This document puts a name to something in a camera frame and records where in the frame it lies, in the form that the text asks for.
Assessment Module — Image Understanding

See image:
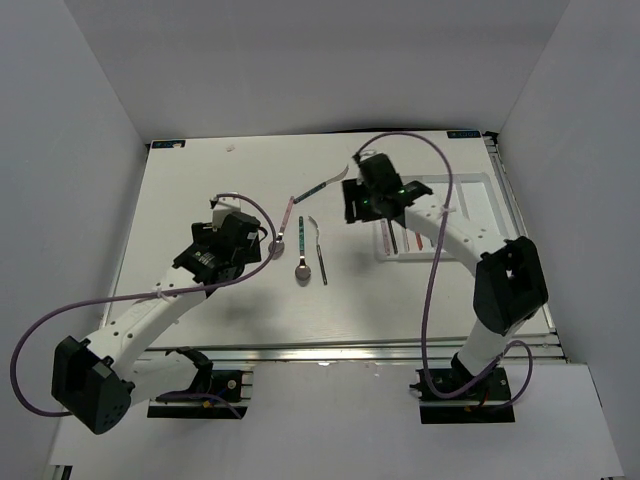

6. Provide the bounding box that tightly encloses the pink handled knife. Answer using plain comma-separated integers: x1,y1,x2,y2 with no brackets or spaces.
380,220,392,256

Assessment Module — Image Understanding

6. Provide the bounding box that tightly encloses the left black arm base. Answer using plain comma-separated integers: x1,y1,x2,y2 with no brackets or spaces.
147,347,253,420

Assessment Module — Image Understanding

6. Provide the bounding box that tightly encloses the green handled spoon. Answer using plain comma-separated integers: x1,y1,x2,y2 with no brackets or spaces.
294,216,311,285

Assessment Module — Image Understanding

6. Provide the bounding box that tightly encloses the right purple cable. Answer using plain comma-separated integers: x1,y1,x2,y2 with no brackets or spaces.
353,133,534,412

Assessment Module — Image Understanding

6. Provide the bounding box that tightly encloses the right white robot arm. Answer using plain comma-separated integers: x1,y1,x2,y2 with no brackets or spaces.
342,154,549,399

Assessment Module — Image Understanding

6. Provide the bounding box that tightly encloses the purple cable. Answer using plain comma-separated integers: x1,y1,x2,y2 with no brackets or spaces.
353,133,534,412
10,193,276,417

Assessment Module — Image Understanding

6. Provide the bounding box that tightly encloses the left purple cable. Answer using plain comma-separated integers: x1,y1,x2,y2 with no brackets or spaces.
10,193,276,417

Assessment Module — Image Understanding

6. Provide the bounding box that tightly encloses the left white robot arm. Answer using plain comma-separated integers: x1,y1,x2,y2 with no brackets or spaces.
52,211,262,435

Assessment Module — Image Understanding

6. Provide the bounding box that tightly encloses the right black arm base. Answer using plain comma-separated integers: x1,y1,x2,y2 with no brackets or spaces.
409,367,515,425

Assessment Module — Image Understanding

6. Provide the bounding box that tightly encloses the pink handled spoon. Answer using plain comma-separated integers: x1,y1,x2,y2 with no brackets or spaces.
269,196,295,259

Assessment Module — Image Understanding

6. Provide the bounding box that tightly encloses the left blue corner label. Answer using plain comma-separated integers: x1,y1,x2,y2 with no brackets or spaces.
150,139,186,149

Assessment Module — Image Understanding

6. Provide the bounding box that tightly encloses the floral handled knife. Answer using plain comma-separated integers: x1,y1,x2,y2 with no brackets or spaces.
387,220,399,255

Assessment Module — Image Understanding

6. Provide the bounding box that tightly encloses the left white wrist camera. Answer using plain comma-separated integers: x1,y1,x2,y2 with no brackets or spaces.
210,195,241,229

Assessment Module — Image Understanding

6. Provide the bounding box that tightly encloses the white divided utensil tray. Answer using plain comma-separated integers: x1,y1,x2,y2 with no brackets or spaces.
373,173,509,262

